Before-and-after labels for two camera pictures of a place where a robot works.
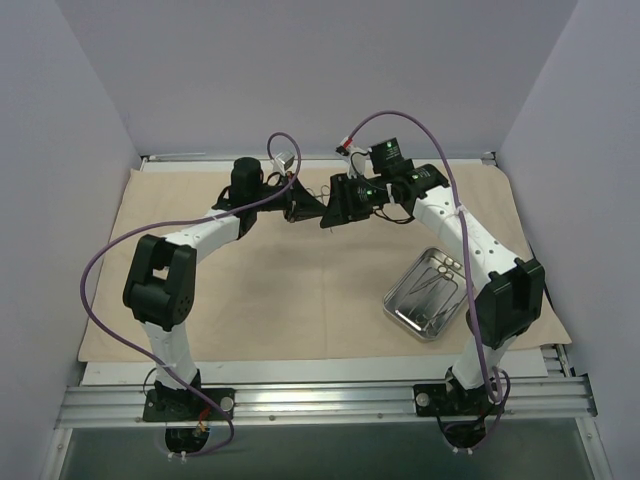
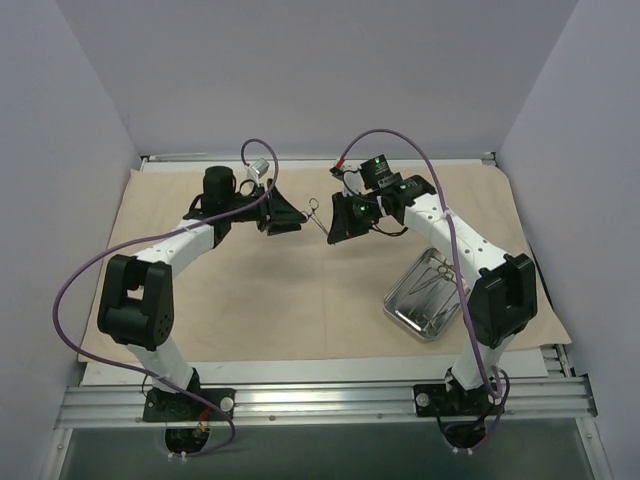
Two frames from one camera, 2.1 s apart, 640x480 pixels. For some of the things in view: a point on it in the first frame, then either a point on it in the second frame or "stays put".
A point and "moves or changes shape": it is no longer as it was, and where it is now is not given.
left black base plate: (183, 405) stays put
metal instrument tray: (427, 295) stays put
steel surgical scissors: (443, 271) stays put
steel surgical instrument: (430, 322) stays put
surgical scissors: (325, 191) moves or changes shape
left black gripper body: (290, 201) -> (270, 208)
